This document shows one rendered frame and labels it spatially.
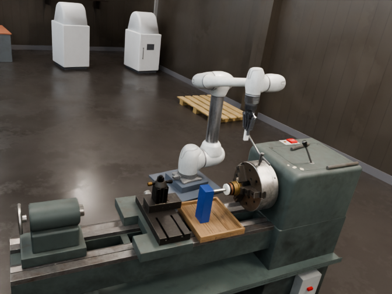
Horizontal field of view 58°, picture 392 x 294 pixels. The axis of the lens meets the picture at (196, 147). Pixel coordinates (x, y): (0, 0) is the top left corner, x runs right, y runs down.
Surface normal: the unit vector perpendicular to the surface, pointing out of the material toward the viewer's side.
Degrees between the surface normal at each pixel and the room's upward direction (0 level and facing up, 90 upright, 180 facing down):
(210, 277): 0
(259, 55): 90
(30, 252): 0
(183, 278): 0
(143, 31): 71
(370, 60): 90
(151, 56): 90
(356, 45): 90
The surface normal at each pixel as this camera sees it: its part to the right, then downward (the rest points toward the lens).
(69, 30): 0.63, 0.39
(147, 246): 0.13, -0.91
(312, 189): 0.43, 0.42
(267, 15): -0.81, 0.14
